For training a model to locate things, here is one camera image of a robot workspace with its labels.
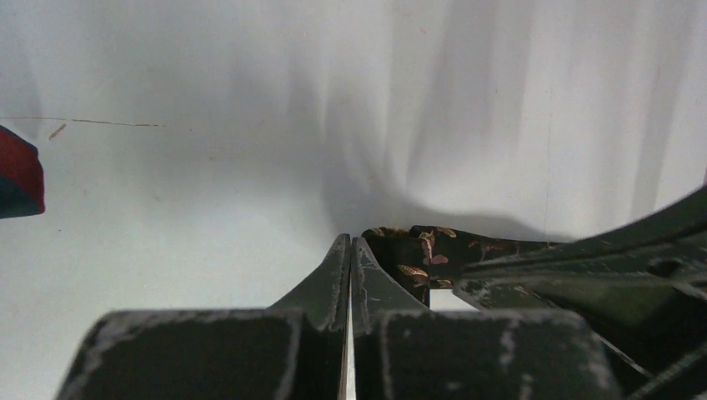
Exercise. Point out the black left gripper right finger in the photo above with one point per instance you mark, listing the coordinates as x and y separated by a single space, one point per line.
404 350

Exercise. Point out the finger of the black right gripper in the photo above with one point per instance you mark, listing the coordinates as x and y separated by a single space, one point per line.
679 220
627 355

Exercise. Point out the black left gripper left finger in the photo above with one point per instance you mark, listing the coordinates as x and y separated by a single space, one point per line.
293 349

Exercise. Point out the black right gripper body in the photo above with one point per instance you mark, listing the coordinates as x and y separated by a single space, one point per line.
659 294

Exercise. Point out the black gold floral tie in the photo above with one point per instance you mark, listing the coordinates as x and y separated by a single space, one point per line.
426 258

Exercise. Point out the dark red striped tie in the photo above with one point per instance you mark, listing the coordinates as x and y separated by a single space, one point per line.
22 185

